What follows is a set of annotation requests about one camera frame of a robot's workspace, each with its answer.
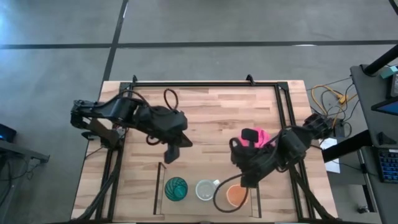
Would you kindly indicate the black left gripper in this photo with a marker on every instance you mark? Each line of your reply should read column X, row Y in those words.
column 171, row 123

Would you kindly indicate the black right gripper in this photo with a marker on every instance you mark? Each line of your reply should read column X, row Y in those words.
column 253, row 168

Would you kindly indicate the cream cup orange inside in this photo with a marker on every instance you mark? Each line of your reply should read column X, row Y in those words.
column 236, row 195

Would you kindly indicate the white green patterned mug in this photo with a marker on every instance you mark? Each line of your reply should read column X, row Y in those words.
column 205, row 189

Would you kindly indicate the teal faceted transparent cup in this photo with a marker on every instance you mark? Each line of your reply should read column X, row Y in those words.
column 176, row 188

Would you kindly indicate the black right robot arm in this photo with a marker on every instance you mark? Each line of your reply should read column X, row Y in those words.
column 295, row 143

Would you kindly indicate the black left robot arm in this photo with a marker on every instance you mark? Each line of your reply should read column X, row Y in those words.
column 109, row 109

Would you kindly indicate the pink towel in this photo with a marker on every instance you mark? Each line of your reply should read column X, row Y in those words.
column 263, row 137

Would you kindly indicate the black table clamp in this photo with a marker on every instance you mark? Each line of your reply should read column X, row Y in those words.
column 250, row 79
column 134, row 79

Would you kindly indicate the white paper sheet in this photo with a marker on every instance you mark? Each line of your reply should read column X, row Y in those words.
column 332, row 161

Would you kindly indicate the black flat bar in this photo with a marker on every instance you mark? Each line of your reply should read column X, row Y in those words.
column 345, row 146

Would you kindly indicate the black keyboard blue keys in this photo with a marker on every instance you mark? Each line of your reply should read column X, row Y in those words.
column 388, row 165

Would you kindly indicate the dark grey side desk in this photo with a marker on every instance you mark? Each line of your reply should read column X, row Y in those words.
column 365, row 102

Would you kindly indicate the black tablet screen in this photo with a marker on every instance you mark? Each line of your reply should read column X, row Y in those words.
column 388, row 107

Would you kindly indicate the grey side bench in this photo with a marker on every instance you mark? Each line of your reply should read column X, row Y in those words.
column 18, row 151

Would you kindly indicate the black device blue light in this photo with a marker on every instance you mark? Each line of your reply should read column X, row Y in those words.
column 7, row 133

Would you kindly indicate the teal box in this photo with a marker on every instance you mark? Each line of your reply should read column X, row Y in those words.
column 388, row 72

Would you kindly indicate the black round pole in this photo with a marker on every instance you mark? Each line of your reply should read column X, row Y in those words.
column 382, row 60

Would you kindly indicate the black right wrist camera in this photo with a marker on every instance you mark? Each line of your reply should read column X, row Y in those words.
column 250, row 135

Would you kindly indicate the black aluminium table frame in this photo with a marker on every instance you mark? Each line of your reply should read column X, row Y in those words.
column 202, row 84

